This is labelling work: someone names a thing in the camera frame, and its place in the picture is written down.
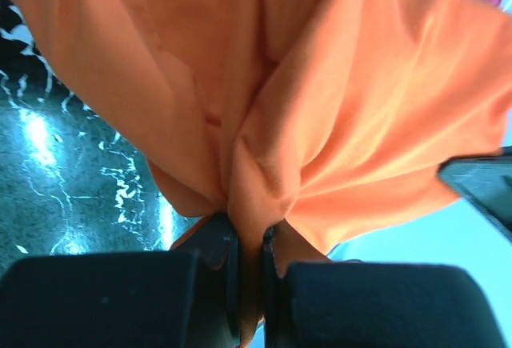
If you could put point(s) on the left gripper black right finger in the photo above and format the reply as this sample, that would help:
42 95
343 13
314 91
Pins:
355 304

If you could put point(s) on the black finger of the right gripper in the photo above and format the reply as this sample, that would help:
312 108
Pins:
485 182

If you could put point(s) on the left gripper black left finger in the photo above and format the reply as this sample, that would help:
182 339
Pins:
186 297

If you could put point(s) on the orange t shirt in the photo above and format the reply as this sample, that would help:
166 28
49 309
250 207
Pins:
331 114

